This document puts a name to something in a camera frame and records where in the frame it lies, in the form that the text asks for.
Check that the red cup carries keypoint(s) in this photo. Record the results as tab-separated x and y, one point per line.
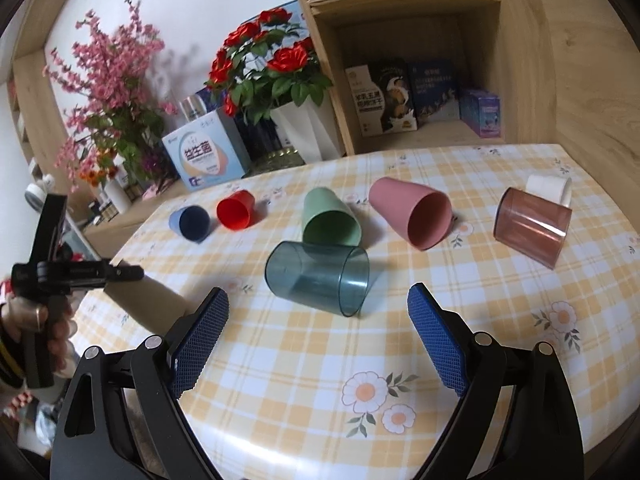
234	211

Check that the person's left forearm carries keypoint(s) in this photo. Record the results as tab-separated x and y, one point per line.
9	360

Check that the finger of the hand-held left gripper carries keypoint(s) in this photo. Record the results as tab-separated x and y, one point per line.
127	274

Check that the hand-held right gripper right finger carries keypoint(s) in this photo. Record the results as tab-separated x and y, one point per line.
435	340

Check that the dark illustrated box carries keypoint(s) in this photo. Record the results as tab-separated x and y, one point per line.
397	95

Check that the glass jar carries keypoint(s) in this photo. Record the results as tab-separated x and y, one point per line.
191	109

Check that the transparent brown cup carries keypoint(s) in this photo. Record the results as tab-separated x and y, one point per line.
530	227

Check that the green glass dish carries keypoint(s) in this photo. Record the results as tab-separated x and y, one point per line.
277	161

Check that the blue and white box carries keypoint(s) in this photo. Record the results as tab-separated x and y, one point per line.
205	152

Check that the green cup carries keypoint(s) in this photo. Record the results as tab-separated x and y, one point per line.
330	220

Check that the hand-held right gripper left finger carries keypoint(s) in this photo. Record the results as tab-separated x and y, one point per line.
200	340

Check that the red rose bouquet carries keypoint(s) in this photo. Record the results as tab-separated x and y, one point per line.
265	75

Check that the white carton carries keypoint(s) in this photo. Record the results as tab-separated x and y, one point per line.
364	102

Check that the wooden shelf unit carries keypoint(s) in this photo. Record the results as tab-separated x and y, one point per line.
415	30

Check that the dark blue cup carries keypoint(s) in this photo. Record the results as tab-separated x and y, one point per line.
190	222

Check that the small purple box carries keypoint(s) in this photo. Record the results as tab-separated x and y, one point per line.
481	112

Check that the orange flowers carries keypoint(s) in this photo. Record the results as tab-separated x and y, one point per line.
95	172

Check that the white faceted vase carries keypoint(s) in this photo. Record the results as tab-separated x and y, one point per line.
305	127

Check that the transparent teal cup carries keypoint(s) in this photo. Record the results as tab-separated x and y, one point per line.
320	280

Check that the pink blossom bouquet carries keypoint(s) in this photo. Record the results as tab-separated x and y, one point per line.
112	90

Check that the white cup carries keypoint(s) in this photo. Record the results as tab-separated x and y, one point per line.
547	187

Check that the person's left hand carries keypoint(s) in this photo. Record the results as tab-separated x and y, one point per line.
56	327

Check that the pink cup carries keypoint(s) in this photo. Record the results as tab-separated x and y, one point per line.
405	210

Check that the dark blue box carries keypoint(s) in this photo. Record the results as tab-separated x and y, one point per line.
434	90

